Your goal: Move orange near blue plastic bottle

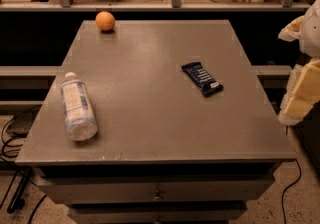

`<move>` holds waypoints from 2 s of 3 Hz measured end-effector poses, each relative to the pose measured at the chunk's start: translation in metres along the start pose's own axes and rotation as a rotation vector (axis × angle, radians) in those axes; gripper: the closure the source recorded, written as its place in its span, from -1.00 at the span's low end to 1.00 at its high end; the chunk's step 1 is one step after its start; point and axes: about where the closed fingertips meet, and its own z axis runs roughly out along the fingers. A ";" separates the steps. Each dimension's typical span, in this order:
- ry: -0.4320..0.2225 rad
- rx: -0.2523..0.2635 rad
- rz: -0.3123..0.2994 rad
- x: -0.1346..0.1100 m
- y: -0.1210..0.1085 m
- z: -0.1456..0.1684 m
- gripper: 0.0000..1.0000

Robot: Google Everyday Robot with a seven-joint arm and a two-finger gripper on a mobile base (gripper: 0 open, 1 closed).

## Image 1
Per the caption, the black floor cable left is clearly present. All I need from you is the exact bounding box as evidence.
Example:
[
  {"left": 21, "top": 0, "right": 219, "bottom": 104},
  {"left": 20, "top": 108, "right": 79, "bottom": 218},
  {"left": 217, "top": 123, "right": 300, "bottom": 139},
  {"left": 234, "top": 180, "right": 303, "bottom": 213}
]
[{"left": 0, "top": 104, "right": 48, "bottom": 224}]

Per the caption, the clear blue-label plastic bottle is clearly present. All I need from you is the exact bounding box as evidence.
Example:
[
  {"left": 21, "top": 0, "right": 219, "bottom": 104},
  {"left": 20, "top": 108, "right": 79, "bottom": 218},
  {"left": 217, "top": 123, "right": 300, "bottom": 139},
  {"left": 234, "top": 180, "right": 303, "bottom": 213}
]
[{"left": 60, "top": 72, "right": 98, "bottom": 141}]

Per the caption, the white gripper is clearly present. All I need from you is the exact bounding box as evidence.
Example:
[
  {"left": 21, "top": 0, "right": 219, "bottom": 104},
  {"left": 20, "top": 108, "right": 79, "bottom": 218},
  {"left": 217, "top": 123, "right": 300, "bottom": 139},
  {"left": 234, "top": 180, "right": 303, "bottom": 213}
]
[{"left": 278, "top": 0, "right": 320, "bottom": 126}]

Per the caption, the dark blue snack bar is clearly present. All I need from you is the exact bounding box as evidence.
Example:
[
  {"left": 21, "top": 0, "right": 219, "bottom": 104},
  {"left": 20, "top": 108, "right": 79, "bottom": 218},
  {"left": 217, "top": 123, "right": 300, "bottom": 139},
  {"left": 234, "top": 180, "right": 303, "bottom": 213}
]
[{"left": 181, "top": 62, "right": 223, "bottom": 97}]

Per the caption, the grey drawer cabinet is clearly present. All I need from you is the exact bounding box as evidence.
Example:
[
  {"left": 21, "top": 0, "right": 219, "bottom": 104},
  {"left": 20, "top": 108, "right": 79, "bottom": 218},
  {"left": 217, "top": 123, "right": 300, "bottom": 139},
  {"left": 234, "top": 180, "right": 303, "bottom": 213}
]
[{"left": 17, "top": 20, "right": 296, "bottom": 224}]

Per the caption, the black floor cable right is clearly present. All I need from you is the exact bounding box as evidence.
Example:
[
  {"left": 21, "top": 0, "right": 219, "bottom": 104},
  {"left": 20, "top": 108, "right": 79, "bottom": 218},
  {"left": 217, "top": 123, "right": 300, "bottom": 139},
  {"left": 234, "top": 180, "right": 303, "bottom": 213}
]
[{"left": 280, "top": 159, "right": 302, "bottom": 224}]

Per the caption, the orange fruit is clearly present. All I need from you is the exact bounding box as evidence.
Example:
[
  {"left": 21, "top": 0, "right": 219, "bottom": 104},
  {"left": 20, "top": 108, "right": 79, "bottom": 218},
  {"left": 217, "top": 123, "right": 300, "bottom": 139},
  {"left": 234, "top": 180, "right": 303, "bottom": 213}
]
[{"left": 95, "top": 11, "right": 115, "bottom": 31}]

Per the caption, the black floor power box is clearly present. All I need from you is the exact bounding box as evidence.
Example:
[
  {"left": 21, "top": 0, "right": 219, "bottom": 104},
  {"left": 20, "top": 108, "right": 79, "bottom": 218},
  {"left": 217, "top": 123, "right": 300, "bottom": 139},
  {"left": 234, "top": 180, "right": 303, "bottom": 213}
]
[{"left": 6, "top": 111, "right": 37, "bottom": 137}]

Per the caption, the black floor cable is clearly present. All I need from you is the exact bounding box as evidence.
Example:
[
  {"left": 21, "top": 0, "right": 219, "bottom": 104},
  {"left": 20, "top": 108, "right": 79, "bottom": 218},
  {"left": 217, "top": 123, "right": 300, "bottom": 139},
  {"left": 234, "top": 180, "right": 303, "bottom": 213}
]
[
  {"left": 280, "top": 159, "right": 302, "bottom": 224},
  {"left": 0, "top": 104, "right": 48, "bottom": 224}
]

